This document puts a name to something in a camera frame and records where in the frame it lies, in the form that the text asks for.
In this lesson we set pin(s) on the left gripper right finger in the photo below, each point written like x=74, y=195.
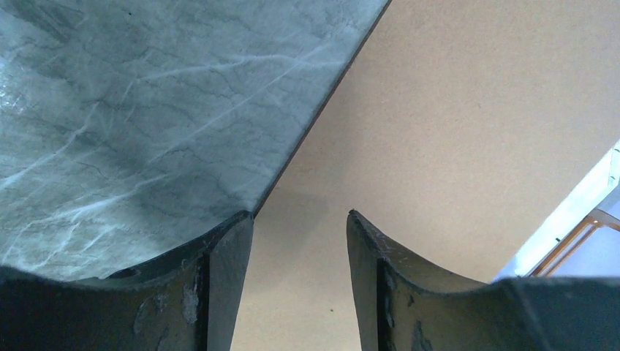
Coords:
x=406, y=302

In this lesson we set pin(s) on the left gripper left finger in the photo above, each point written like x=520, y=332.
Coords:
x=184, y=299

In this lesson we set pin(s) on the brown backing board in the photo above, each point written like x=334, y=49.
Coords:
x=459, y=128

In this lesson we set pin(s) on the white picture frame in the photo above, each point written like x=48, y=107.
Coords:
x=590, y=192

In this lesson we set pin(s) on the orange wooden shelf rack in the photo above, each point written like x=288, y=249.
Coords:
x=567, y=246

